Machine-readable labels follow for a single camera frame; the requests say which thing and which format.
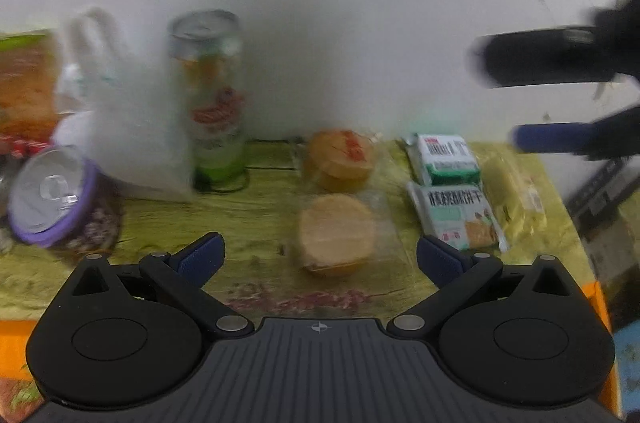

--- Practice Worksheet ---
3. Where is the orange dried snack bag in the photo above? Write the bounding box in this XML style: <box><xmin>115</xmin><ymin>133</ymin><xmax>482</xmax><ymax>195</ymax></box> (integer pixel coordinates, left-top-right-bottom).
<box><xmin>1</xmin><ymin>30</ymin><xmax>61</xmax><ymax>143</ymax></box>

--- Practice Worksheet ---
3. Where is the orange cardboard tray box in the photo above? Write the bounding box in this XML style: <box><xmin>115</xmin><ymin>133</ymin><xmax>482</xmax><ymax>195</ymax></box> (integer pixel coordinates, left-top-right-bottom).
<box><xmin>582</xmin><ymin>281</ymin><xmax>623</xmax><ymax>419</ymax></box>

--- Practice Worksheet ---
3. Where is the packaged egg cake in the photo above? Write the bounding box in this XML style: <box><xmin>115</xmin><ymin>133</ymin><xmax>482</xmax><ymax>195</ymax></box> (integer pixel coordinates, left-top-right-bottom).
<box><xmin>297</xmin><ymin>129</ymin><xmax>384</xmax><ymax>193</ymax></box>
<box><xmin>288</xmin><ymin>190</ymin><xmax>406</xmax><ymax>277</ymax></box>

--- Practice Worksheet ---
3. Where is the green white snack pack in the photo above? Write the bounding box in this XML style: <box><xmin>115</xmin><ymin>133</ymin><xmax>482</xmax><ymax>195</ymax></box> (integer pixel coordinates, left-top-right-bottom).
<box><xmin>405</xmin><ymin>134</ymin><xmax>480</xmax><ymax>186</ymax></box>

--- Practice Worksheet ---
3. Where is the Tsingtao beer can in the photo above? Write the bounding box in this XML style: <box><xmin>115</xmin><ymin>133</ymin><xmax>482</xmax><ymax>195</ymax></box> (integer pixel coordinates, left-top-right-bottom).
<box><xmin>168</xmin><ymin>9</ymin><xmax>248</xmax><ymax>194</ymax></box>

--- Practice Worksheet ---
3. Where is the walnut biscuit pack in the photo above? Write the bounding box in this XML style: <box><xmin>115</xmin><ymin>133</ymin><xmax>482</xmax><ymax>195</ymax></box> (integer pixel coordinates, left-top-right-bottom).
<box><xmin>407</xmin><ymin>181</ymin><xmax>509</xmax><ymax>252</ymax></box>

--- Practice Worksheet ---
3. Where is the white plastic bag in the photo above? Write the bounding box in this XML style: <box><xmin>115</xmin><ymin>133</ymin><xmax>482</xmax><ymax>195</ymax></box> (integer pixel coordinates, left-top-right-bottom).
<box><xmin>53</xmin><ymin>7</ymin><xmax>194</xmax><ymax>202</ymax></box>

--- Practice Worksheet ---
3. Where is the packaged egg cake front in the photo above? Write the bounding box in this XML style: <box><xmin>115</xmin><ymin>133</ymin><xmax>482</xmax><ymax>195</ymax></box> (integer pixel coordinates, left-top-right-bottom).
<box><xmin>288</xmin><ymin>190</ymin><xmax>406</xmax><ymax>277</ymax></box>

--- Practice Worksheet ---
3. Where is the purple lidded porridge can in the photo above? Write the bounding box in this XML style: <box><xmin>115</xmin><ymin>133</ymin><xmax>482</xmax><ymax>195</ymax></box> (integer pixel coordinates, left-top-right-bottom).
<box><xmin>8</xmin><ymin>146</ymin><xmax>122</xmax><ymax>259</ymax></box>

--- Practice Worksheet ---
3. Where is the clear wrapped cracker pack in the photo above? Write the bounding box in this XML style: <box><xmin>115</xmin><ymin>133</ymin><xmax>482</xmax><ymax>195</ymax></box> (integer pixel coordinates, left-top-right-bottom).
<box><xmin>480</xmin><ymin>151</ymin><xmax>547</xmax><ymax>244</ymax></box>

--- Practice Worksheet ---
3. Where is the orange mooncake gift box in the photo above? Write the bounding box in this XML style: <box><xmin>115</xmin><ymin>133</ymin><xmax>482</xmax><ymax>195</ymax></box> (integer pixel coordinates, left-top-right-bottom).
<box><xmin>0</xmin><ymin>320</ymin><xmax>43</xmax><ymax>423</ymax></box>

